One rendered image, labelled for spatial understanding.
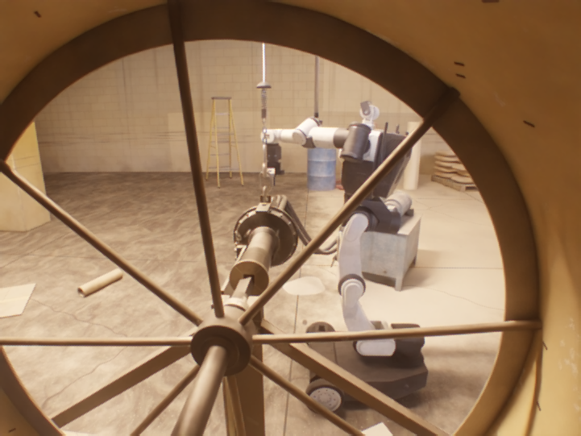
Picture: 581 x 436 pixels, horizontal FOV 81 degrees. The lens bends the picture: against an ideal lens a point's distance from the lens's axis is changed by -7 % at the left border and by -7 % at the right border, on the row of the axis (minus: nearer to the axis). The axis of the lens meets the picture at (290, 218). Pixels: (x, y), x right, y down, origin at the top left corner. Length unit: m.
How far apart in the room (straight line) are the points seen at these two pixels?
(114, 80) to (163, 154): 2.22
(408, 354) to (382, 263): 1.24
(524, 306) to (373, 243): 2.26
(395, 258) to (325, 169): 4.09
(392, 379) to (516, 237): 1.28
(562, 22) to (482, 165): 0.48
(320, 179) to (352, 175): 5.36
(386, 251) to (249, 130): 6.69
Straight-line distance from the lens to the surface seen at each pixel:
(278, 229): 1.60
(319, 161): 6.98
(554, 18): 0.44
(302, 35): 0.80
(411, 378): 2.12
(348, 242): 1.78
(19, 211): 5.78
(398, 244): 3.13
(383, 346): 2.06
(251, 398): 1.39
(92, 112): 10.84
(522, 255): 0.98
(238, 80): 9.38
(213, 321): 0.92
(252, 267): 1.25
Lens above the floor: 1.47
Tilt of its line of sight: 16 degrees down
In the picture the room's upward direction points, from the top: straight up
